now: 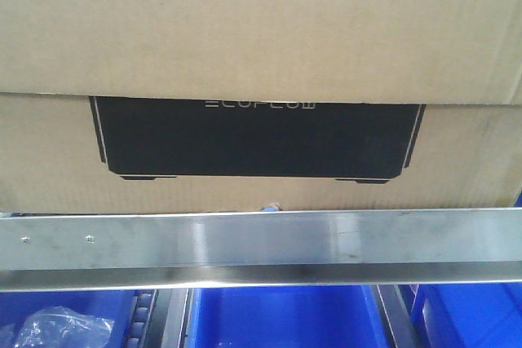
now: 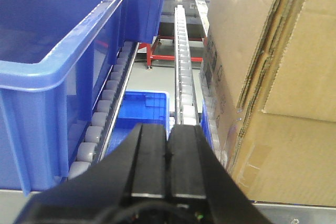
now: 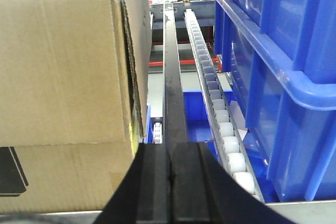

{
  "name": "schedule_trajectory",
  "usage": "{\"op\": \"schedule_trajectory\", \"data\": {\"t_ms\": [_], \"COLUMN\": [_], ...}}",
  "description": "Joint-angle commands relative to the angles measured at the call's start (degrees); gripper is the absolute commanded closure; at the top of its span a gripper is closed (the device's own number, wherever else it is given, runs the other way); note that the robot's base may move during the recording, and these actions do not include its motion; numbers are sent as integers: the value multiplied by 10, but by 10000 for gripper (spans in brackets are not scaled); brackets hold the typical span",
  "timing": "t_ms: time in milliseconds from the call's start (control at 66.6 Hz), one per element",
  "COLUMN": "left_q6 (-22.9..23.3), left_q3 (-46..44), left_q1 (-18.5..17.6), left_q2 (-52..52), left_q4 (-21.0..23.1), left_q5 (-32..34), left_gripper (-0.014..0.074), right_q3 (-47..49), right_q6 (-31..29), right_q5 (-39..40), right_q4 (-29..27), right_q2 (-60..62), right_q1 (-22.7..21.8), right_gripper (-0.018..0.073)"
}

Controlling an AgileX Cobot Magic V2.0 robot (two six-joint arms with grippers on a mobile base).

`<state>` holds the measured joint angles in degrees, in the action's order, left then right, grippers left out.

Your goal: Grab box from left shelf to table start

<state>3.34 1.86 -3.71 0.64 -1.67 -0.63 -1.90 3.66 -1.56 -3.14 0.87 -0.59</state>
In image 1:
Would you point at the blue plastic bin centre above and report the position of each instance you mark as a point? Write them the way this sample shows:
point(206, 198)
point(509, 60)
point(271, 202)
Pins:
point(291, 316)

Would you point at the clear plastic bag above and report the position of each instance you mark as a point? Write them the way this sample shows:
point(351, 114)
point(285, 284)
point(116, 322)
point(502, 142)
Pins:
point(58, 326)

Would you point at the metal shelf front rail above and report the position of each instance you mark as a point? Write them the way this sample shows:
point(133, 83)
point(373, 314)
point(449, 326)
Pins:
point(49, 253)

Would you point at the blue plastic bin left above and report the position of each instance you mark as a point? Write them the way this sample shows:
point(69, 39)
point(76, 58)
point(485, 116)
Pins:
point(117, 305)

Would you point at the blue plastic bin right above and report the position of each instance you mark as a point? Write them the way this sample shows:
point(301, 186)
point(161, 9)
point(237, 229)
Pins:
point(467, 315)

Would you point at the blue plastic bin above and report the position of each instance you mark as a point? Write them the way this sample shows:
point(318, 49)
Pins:
point(467, 315)
point(117, 305)
point(291, 316)

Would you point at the brown cardboard box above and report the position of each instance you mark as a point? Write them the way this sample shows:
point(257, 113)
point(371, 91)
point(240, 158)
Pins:
point(462, 58)

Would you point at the roller track left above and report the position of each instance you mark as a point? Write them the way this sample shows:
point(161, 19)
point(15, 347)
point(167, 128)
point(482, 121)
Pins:
point(140, 317)

